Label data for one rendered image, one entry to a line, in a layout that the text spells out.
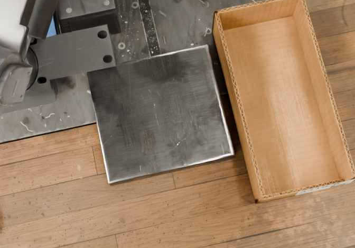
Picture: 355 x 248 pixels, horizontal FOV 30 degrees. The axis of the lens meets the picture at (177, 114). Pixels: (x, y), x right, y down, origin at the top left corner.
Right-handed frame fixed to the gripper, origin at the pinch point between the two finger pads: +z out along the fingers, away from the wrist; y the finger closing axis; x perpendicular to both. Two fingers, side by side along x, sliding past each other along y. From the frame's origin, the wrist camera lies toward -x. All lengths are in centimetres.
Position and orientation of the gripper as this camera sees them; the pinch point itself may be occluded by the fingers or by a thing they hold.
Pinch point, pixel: (28, 57)
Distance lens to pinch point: 82.9
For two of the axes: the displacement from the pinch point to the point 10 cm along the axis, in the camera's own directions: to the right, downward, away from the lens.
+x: -9.8, 2.1, -0.5
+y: -2.0, -9.7, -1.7
